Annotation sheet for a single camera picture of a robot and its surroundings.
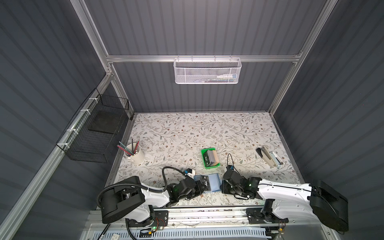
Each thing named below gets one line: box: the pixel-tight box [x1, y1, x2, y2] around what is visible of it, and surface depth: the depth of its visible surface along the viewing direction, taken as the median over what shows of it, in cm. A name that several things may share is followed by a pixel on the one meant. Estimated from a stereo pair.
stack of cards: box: [203, 150, 220, 167], surface depth 93 cm
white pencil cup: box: [124, 142, 145, 165], surface depth 91 cm
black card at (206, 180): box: [201, 175, 211, 191], surface depth 86 cm
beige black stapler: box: [255, 145, 276, 168], surface depth 96 cm
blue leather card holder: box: [193, 173, 222, 194], surface depth 86 cm
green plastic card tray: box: [201, 147, 220, 169], surface depth 93 cm
